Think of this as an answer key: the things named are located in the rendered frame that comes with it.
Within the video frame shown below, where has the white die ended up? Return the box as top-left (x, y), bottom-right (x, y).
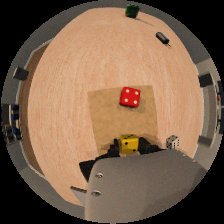
top-left (166, 135), bottom-right (179, 149)

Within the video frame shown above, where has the green drink can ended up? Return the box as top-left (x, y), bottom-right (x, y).
top-left (125, 4), bottom-right (140, 18)

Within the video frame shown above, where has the tan square mat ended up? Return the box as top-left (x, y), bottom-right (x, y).
top-left (88, 85), bottom-right (157, 156)

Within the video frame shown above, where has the red die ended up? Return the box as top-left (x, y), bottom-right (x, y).
top-left (119, 87), bottom-right (140, 108)

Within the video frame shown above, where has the yellow die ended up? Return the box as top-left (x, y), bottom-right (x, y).
top-left (120, 134), bottom-right (139, 154)

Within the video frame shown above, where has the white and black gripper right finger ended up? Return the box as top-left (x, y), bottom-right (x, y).
top-left (138, 137), bottom-right (166, 155)

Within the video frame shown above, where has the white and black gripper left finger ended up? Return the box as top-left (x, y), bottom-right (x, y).
top-left (79, 138), bottom-right (120, 183)

